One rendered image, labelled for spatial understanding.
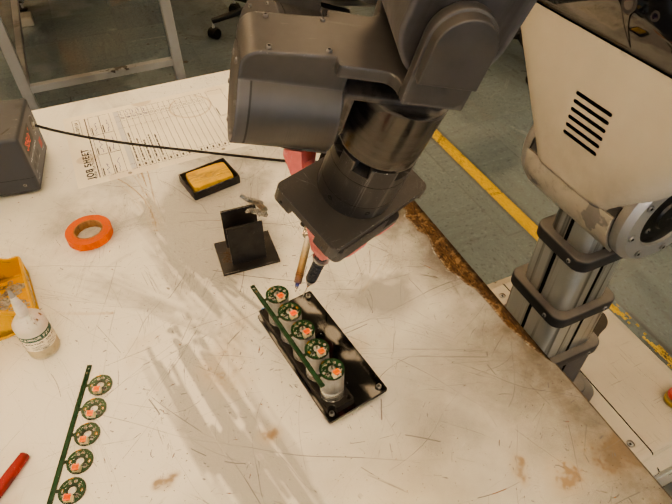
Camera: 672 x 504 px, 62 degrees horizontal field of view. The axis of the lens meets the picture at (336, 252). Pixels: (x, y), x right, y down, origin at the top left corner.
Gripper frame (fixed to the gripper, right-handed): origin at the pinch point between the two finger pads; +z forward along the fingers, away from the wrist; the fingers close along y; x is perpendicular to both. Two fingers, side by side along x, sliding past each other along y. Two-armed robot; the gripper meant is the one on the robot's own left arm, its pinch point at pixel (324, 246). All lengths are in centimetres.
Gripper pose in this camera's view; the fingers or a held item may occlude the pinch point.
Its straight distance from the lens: 48.6
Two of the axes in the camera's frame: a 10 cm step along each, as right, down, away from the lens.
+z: -2.6, 4.8, 8.4
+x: 6.5, 7.3, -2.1
